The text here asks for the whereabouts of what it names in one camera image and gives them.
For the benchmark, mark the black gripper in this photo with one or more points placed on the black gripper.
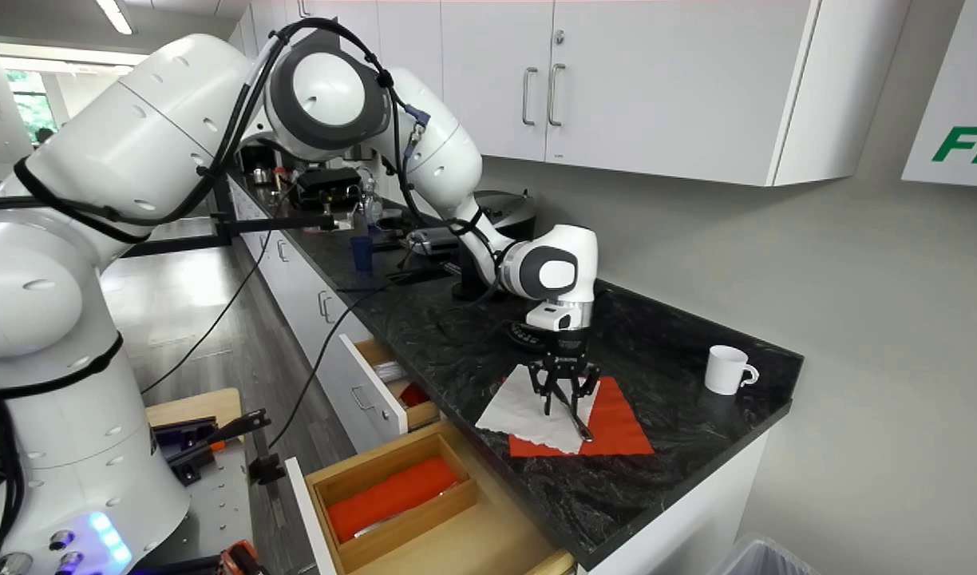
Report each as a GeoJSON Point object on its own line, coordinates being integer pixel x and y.
{"type": "Point", "coordinates": [559, 357]}

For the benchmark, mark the silver knife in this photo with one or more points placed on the silver knife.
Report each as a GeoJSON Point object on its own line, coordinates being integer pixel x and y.
{"type": "Point", "coordinates": [571, 415]}

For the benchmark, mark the silver fork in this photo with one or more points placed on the silver fork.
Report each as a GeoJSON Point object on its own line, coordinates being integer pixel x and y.
{"type": "Point", "coordinates": [379, 527]}

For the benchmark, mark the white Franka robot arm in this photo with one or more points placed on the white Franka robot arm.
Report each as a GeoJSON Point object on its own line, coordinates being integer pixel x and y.
{"type": "Point", "coordinates": [139, 137]}

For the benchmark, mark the red item in small drawer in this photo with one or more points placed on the red item in small drawer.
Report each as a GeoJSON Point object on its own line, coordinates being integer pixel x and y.
{"type": "Point", "coordinates": [412, 396]}

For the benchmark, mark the large wooden drawer white front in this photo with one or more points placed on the large wooden drawer white front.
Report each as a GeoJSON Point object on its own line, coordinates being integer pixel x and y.
{"type": "Point", "coordinates": [489, 532]}

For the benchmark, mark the white item in small drawer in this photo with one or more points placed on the white item in small drawer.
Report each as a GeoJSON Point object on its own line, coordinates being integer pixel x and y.
{"type": "Point", "coordinates": [387, 370]}

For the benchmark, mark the small wooden drawer white front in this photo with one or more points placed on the small wooden drawer white front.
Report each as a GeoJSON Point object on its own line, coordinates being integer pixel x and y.
{"type": "Point", "coordinates": [364, 410]}

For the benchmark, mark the wooden box red lining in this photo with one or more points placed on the wooden box red lining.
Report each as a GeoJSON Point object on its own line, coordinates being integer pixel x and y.
{"type": "Point", "coordinates": [394, 497]}

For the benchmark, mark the white paper napkin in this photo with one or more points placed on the white paper napkin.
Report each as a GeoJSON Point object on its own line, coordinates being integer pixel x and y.
{"type": "Point", "coordinates": [507, 413]}

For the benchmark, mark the red paper napkin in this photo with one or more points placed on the red paper napkin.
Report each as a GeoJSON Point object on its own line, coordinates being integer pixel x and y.
{"type": "Point", "coordinates": [619, 427]}

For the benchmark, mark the white mug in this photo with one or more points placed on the white mug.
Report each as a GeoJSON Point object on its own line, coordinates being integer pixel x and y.
{"type": "Point", "coordinates": [726, 370]}

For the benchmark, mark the small black device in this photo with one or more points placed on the small black device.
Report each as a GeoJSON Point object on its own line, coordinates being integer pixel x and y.
{"type": "Point", "coordinates": [427, 255]}

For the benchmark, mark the white lower cabinet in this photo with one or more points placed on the white lower cabinet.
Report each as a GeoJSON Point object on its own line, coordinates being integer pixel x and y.
{"type": "Point", "coordinates": [299, 290]}

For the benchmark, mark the black stand foot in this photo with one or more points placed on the black stand foot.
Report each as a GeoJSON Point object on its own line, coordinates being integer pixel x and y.
{"type": "Point", "coordinates": [265, 466]}

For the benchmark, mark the light wooden board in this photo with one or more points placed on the light wooden board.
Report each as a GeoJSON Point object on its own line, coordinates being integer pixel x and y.
{"type": "Point", "coordinates": [202, 403]}

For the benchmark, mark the white sign green letters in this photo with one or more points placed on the white sign green letters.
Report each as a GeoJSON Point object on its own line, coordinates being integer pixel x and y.
{"type": "Point", "coordinates": [957, 106]}

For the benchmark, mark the ceiling light strip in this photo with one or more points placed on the ceiling light strip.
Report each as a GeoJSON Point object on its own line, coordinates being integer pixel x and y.
{"type": "Point", "coordinates": [114, 16]}

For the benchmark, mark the black exterior camera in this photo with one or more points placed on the black exterior camera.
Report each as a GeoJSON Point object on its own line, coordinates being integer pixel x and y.
{"type": "Point", "coordinates": [324, 189]}

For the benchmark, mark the white wall cabinet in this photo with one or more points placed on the white wall cabinet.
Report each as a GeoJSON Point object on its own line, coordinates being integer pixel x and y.
{"type": "Point", "coordinates": [667, 85]}

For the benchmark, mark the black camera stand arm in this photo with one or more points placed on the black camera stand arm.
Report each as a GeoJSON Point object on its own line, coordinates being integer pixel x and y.
{"type": "Point", "coordinates": [244, 225]}

